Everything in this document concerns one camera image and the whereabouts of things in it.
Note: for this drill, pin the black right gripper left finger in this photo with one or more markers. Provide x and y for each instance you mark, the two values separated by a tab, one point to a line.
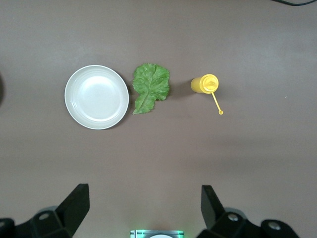
67	213

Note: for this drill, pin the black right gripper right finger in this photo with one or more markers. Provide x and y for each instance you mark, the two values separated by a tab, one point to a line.
218	218

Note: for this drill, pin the yellow mustard squeeze bottle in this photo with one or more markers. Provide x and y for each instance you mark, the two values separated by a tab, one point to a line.
201	84

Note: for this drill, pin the green lettuce leaf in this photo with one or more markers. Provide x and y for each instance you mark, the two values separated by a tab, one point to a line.
151	86

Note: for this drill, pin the beige round plate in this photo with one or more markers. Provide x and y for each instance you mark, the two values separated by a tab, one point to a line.
96	98

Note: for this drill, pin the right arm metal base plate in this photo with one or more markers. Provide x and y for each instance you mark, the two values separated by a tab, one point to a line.
138	233

